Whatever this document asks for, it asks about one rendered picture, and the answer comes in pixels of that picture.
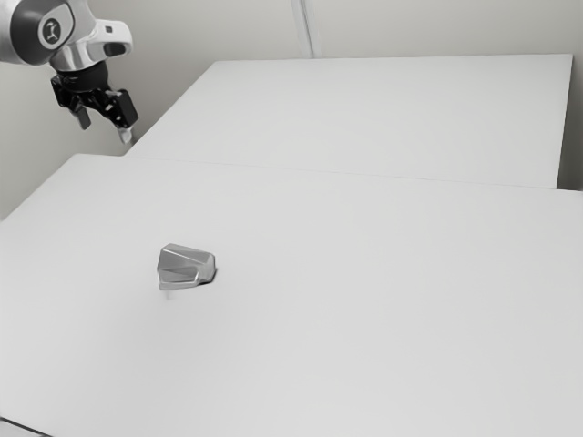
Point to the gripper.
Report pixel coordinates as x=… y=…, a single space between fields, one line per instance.
x=93 y=93

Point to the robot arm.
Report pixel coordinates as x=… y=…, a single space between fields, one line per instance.
x=68 y=32

